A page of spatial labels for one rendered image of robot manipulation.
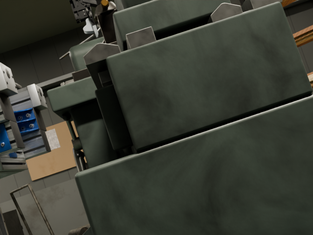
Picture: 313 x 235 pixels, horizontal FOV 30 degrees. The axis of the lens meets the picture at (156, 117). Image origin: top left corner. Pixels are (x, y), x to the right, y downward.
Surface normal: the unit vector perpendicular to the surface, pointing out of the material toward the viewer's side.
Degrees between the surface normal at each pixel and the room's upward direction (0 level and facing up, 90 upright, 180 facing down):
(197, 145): 90
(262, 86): 90
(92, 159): 90
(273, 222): 90
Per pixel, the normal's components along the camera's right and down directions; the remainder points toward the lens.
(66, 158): -0.01, -0.08
